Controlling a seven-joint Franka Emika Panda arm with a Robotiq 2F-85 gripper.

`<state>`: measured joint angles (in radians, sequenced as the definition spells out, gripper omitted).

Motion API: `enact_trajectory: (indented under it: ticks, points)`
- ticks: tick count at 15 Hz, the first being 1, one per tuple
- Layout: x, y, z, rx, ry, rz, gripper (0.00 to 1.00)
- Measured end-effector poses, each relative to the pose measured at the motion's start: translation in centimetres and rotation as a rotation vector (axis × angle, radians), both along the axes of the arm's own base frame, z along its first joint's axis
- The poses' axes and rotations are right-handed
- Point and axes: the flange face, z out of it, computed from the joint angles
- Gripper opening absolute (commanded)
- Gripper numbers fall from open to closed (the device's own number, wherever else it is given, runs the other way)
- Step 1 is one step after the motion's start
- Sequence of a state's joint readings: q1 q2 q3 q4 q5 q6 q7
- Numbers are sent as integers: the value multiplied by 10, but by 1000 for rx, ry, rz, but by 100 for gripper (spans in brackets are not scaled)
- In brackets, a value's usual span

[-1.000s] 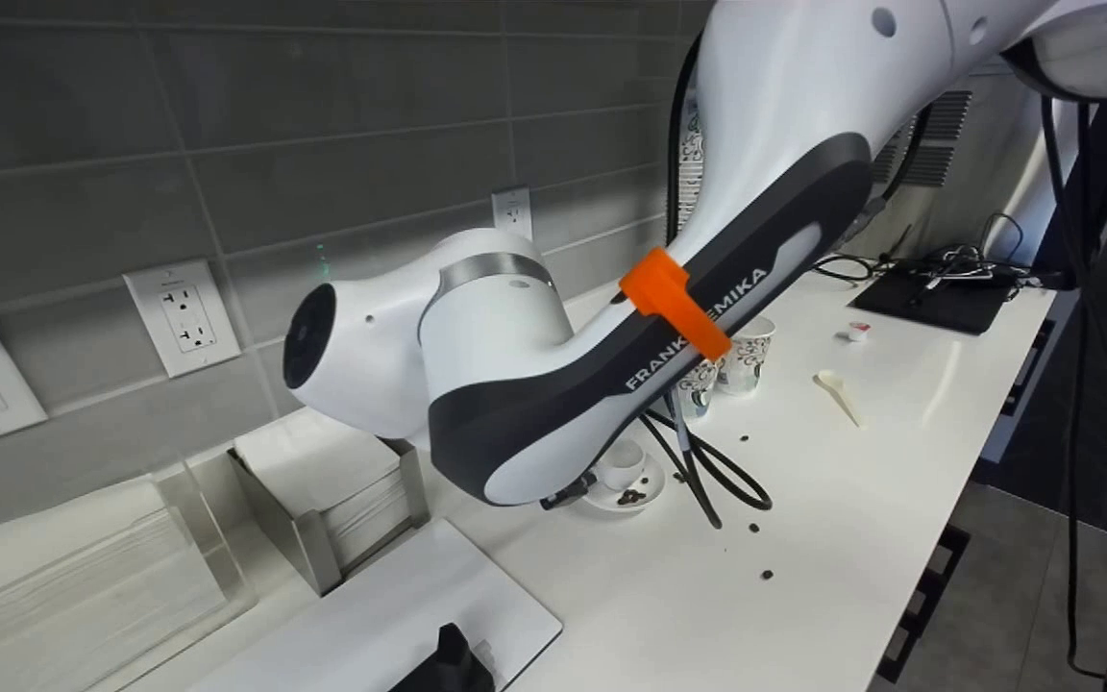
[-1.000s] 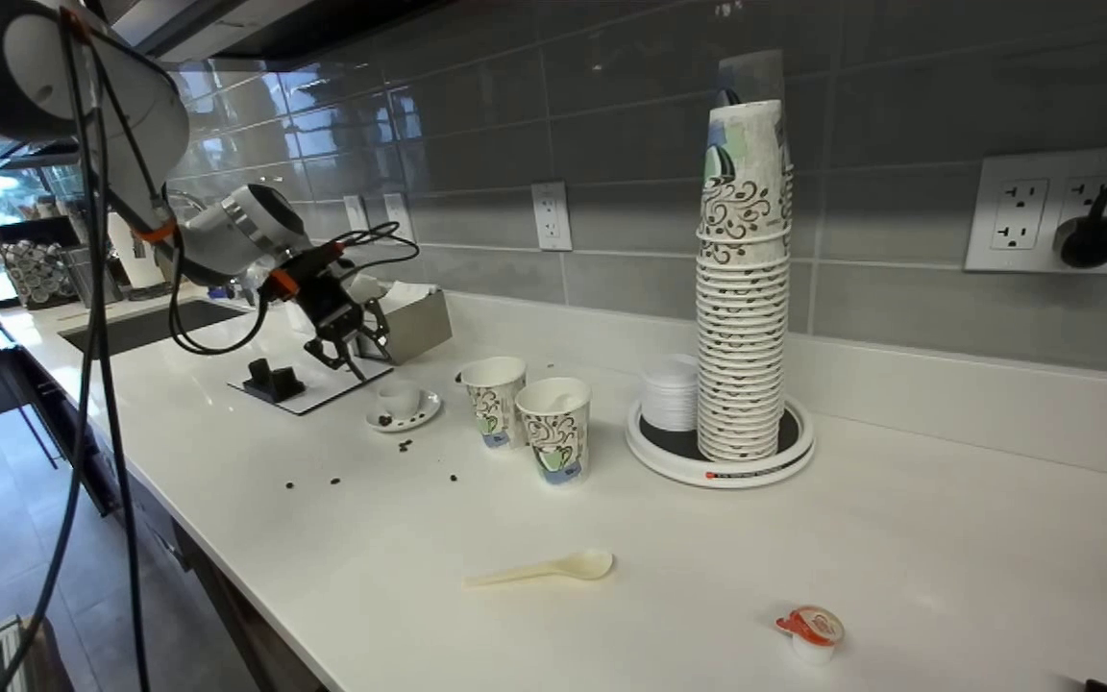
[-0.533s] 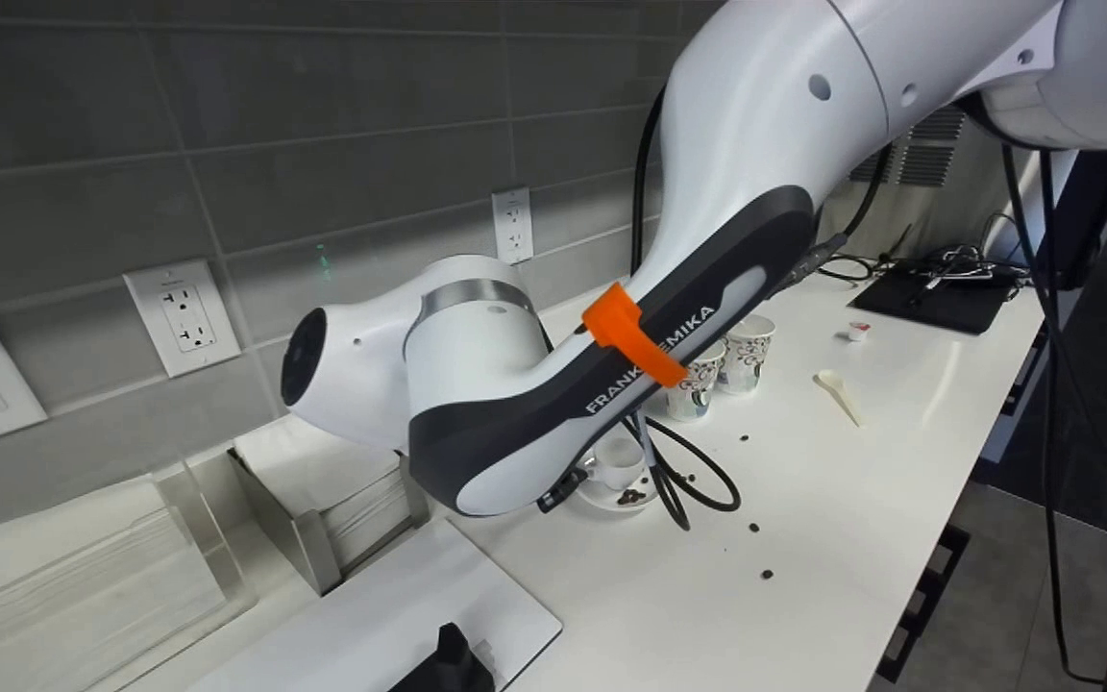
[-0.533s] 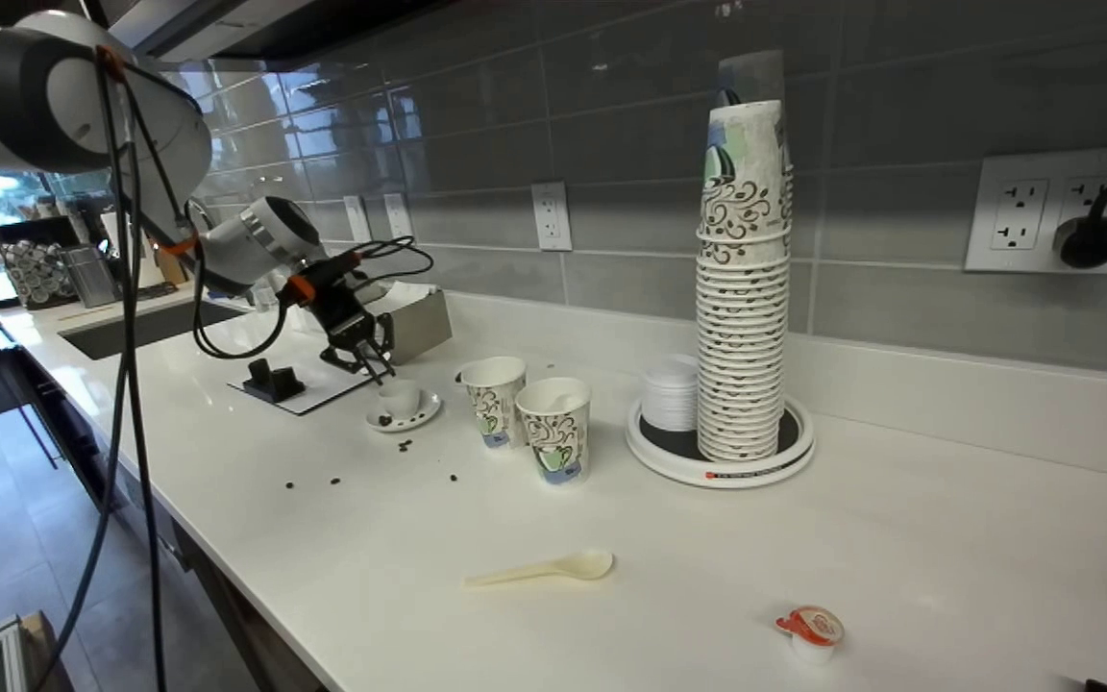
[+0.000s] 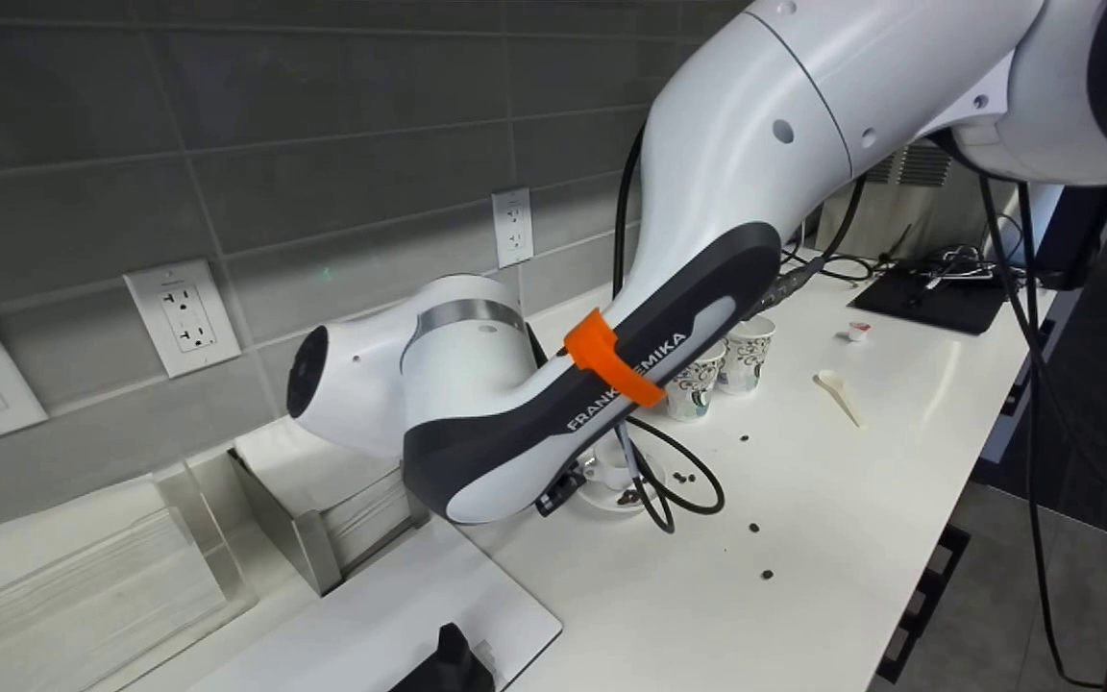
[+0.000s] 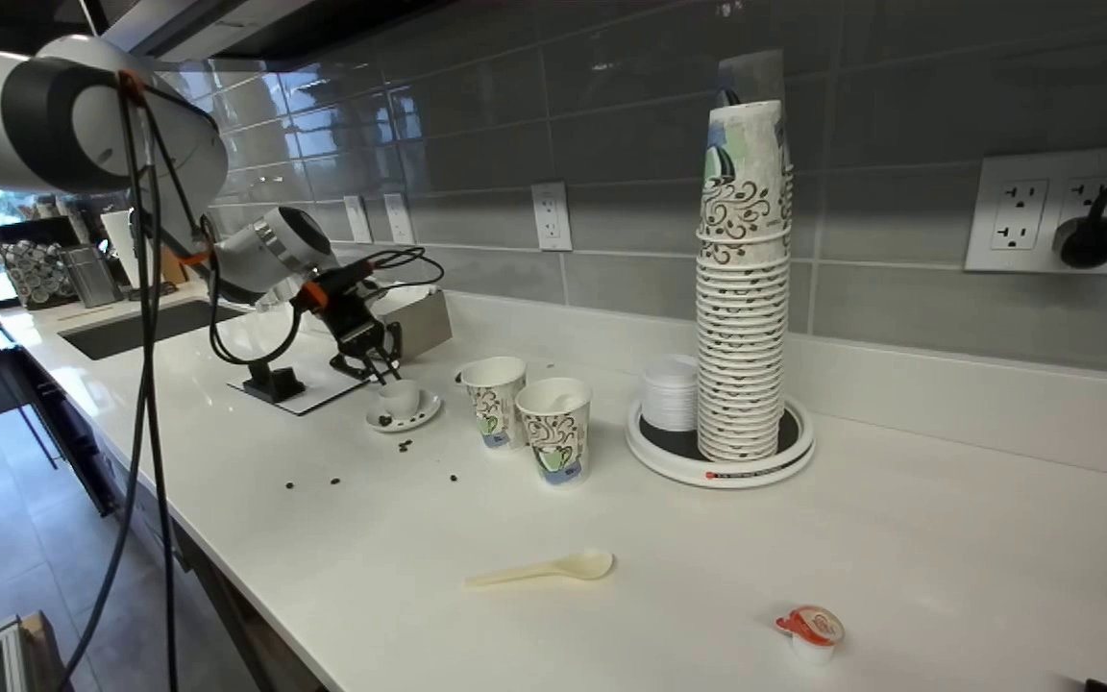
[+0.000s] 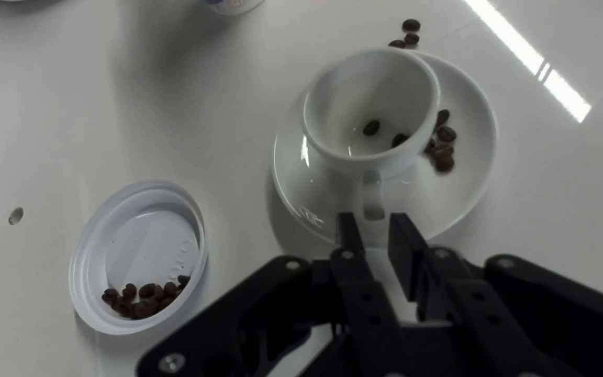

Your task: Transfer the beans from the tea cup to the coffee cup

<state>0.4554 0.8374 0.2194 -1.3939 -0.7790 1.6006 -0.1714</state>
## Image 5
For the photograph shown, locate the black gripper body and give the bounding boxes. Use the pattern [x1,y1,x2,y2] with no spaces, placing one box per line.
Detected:
[530,463,593,521]

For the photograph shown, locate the white ceramic tea cup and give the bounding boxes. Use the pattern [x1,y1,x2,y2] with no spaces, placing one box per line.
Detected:
[581,440,647,500]

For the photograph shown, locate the patterned paper coffee cup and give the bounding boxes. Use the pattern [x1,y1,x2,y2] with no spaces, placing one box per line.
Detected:
[717,315,780,395]
[659,342,725,424]

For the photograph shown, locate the white ceramic saucer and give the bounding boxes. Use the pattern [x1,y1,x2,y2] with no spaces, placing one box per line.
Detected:
[574,473,668,521]

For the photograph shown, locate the flat white board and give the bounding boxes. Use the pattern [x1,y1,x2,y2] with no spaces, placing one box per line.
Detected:
[184,517,566,692]

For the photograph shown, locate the metal napkin dispenser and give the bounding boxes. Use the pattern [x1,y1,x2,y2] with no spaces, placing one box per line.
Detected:
[225,417,433,595]

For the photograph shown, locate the black mat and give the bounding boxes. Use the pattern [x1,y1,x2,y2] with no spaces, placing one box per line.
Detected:
[850,267,1021,340]

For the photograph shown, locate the clear acrylic holder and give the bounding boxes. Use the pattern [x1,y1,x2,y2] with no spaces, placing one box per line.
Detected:
[0,467,257,692]

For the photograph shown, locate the dark blue cabinet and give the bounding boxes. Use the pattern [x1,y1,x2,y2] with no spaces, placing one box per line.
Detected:
[1034,186,1107,291]

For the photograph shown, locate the orange forearm cable clip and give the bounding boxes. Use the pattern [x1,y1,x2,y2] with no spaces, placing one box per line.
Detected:
[559,308,668,417]

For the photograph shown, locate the white narrow wall outlet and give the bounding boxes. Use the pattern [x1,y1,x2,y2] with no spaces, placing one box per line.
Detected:
[489,186,538,272]

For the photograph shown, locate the white double wall outlet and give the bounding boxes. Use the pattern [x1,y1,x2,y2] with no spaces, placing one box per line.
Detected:
[117,257,246,380]

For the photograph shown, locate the tangled black cables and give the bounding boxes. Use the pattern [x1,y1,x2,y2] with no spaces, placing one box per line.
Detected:
[780,227,1007,291]

